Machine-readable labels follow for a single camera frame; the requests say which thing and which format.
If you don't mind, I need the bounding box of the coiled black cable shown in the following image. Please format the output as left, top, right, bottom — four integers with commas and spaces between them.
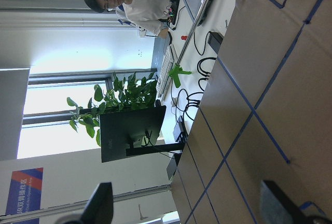
196, 57, 217, 90

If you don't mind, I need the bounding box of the white computer keyboard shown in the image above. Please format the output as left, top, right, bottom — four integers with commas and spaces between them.
156, 44, 178, 99

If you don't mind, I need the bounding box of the seated person white shirt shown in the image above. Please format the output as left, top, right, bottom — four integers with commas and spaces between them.
84, 0, 172, 39

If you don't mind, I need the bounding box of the green potted plant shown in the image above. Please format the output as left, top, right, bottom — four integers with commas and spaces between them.
66, 72, 157, 146

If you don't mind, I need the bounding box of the black computer monitor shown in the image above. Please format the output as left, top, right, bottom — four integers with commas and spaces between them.
100, 106, 184, 163

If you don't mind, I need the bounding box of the black power adapter brick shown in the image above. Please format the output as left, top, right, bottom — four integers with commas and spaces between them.
207, 32, 223, 53

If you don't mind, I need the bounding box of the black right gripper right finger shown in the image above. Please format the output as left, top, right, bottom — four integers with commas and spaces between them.
259, 180, 312, 223

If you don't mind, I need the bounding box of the silver reach grabber tool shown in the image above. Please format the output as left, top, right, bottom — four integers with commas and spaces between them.
168, 0, 212, 88

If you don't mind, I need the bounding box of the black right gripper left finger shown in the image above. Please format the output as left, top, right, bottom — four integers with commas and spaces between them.
79, 182, 114, 224

